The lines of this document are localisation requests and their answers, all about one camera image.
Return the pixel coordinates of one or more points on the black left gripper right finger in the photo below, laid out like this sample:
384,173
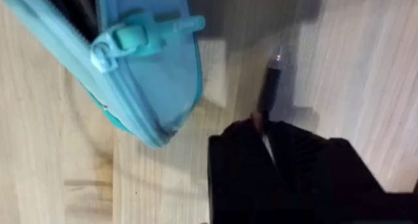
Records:
313,171

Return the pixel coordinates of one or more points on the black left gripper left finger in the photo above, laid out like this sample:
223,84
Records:
240,171

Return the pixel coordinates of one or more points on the black pen with clear tip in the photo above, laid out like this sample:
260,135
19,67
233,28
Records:
271,87

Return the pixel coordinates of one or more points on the light blue zip bag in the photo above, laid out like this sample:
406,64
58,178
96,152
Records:
143,60

